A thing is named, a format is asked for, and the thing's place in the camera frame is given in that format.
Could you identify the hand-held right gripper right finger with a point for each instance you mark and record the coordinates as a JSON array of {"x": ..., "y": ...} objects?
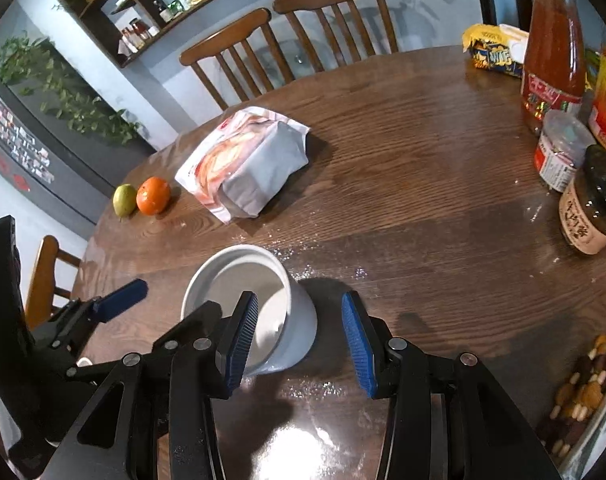
[{"x": 358, "y": 345}]

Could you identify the yellow snack packet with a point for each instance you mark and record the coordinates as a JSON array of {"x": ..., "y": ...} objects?
[{"x": 493, "y": 50}]

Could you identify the grey refrigerator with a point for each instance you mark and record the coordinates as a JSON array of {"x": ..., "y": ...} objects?
[{"x": 73, "y": 180}]

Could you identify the dark wooden wall shelf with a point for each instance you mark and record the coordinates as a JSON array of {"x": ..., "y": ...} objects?
[{"x": 108, "y": 15}]

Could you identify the group of fridge photo magnets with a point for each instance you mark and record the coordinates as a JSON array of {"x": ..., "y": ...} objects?
[{"x": 18, "y": 135}]

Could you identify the dark lid sauce jar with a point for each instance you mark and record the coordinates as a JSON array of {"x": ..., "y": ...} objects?
[{"x": 590, "y": 205}]

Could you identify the wooden beaded trivet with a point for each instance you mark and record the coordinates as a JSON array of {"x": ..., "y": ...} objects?
[{"x": 578, "y": 395}]

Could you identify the red sauce bottle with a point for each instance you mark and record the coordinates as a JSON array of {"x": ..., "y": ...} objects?
[{"x": 553, "y": 60}]

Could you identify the white pink snack bag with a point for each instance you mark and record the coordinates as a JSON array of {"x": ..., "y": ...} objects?
[{"x": 243, "y": 165}]

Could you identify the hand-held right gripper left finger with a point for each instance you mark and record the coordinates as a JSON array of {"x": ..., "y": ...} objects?
[{"x": 243, "y": 340}]

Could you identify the green pear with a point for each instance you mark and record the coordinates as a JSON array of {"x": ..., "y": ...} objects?
[{"x": 124, "y": 200}]

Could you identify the white lid jar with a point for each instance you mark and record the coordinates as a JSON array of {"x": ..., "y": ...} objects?
[{"x": 558, "y": 152}]

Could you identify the small white bowl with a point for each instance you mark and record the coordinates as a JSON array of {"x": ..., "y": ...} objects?
[{"x": 218, "y": 280}]

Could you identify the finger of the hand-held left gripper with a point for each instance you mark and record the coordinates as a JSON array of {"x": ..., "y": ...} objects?
[{"x": 123, "y": 296}]

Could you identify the row of red sauce bottles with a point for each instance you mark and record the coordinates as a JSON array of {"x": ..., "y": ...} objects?
[{"x": 135, "y": 32}]

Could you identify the hanging green vine plant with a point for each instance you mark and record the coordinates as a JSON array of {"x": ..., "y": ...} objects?
[{"x": 58, "y": 85}]

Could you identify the orange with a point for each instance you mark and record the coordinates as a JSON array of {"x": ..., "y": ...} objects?
[{"x": 153, "y": 195}]

